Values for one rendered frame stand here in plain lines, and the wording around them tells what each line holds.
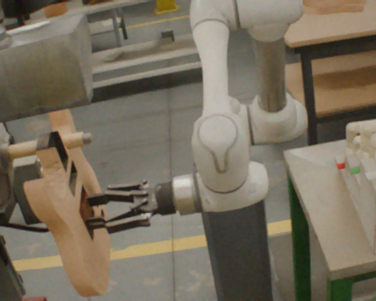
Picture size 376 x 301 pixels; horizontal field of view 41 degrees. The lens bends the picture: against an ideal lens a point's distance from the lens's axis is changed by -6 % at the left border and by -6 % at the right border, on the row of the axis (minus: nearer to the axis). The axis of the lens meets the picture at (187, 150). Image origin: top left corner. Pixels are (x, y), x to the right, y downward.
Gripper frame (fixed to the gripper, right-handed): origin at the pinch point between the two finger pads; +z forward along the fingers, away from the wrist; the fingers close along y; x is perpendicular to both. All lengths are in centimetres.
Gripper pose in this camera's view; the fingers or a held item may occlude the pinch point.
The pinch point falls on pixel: (88, 212)
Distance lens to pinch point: 123.5
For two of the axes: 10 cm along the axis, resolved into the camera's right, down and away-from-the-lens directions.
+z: -9.8, 1.9, 0.5
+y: -0.8, -6.0, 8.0
